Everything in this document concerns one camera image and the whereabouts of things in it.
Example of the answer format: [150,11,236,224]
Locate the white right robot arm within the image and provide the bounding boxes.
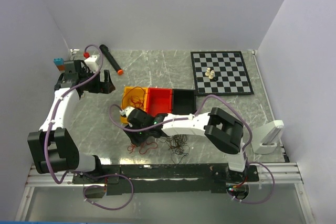
[124,106,248,181]

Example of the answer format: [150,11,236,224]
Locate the black plastic bin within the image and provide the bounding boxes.
[172,89,197,115]

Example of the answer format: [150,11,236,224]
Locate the red plastic bin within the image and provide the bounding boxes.
[147,88,173,116]

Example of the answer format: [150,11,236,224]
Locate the dark brown cable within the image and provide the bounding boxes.
[160,134,190,164]

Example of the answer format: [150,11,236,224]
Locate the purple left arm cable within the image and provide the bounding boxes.
[44,44,134,211]

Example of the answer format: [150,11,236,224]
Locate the white chess piece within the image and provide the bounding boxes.
[205,68,211,76]
[208,70,215,79]

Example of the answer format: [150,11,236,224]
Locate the blue orange block tower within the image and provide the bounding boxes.
[54,58,65,72]

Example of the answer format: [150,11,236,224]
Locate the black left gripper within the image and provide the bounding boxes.
[79,68,114,94]

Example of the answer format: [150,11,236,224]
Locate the black white chessboard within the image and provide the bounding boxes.
[191,51,254,96]

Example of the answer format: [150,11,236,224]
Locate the black marker orange cap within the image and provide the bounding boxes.
[99,44,123,76]

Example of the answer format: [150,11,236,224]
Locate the yellow plastic bin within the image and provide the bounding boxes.
[121,86,149,112]

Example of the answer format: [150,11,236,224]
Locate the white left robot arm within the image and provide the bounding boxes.
[27,55,115,183]

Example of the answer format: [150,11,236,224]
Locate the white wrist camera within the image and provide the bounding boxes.
[119,106,135,118]
[83,52,100,73]

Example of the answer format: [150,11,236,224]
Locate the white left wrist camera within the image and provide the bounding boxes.
[83,52,100,73]

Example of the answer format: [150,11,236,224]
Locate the white stand device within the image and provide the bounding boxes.
[251,120,284,155]

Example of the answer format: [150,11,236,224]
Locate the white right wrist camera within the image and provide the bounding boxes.
[119,106,135,118]

